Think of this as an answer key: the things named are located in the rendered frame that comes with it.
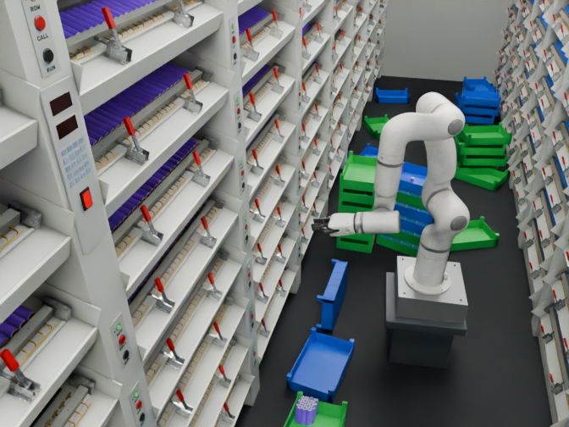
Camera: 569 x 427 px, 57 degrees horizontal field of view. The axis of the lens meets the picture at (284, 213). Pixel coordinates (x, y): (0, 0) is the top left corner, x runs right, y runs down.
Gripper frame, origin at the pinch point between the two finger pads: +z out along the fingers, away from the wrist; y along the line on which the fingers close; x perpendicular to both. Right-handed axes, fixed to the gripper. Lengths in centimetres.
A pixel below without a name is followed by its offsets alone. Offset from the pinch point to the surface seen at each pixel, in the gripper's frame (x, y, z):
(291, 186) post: 1.2, 30.4, 19.0
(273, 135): 33.5, 13.4, 14.8
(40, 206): 75, -110, 5
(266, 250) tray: -7.1, -6.7, 21.3
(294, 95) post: 43, 31, 9
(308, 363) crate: -64, -12, 14
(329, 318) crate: -57, 8, 7
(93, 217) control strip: 69, -104, 2
